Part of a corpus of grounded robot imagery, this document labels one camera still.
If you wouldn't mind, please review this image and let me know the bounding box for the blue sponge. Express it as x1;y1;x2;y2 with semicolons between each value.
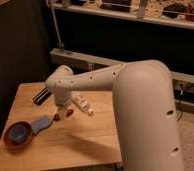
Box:
31;116;52;135

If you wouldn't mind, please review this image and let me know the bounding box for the metal stand pole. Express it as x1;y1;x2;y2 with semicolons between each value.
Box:
49;0;64;50

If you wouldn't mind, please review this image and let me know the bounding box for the grey baseboard rail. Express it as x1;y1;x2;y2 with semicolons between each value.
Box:
50;48;194;113

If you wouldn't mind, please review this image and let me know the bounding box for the red pepper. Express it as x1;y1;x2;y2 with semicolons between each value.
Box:
53;109;74;121

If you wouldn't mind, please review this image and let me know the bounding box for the wooden table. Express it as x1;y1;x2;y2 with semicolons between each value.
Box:
0;92;121;171

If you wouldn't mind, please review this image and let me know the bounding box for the blue cup in bowl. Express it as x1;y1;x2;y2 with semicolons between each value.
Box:
8;125;27;143

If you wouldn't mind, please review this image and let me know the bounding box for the black rectangular box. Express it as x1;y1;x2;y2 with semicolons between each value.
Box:
33;88;51;105

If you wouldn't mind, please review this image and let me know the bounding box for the white plastic bottle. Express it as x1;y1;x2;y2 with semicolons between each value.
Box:
72;92;93;116

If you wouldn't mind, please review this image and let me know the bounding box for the red bowl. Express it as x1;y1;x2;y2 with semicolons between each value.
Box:
3;121;33;149

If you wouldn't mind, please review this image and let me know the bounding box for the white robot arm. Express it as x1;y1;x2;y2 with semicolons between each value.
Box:
46;60;184;171

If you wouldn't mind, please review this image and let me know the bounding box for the cluttered wall shelf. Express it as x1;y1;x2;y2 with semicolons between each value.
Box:
46;0;194;32

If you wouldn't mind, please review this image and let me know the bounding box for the black floor cable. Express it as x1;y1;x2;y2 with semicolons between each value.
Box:
176;77;194;122

